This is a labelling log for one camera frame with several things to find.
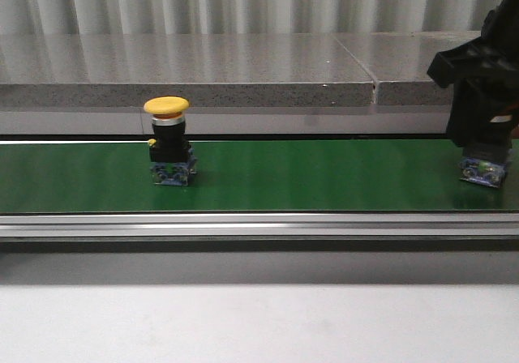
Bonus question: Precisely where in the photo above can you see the white cabinet panel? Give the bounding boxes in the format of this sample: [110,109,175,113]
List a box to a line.
[1,106,449,135]

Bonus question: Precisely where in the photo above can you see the green conveyor belt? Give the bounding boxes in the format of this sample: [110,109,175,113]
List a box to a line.
[1,139,518,213]

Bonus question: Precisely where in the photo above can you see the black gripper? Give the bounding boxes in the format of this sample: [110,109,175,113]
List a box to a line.
[427,0,518,147]

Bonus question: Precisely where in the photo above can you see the grey stone countertop slab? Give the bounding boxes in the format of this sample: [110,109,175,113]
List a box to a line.
[1,34,374,109]

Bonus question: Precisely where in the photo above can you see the white pleated curtain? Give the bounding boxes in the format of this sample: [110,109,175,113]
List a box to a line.
[1,0,500,35]

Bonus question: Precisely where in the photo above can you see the aluminium conveyor frame rail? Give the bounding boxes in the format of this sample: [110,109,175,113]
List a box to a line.
[1,211,518,242]

